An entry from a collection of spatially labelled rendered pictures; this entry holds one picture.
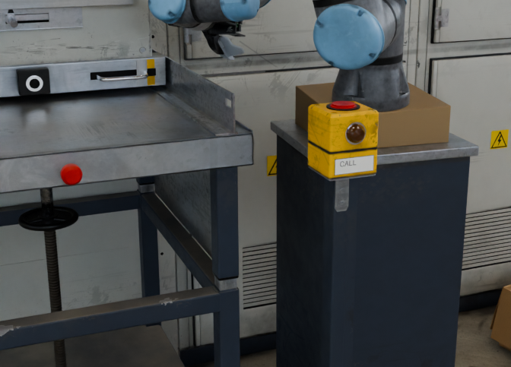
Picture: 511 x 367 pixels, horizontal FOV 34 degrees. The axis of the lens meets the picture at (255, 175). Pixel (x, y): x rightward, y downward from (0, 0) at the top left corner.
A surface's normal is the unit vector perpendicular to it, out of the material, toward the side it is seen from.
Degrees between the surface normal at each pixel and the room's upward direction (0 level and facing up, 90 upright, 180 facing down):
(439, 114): 90
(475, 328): 0
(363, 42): 102
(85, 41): 94
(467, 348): 0
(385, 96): 76
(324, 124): 90
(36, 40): 94
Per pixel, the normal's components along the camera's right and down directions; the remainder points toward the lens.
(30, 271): 0.36, 0.27
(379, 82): 0.13, 0.07
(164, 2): -0.39, 0.04
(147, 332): 0.00, -0.96
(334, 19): -0.33, 0.47
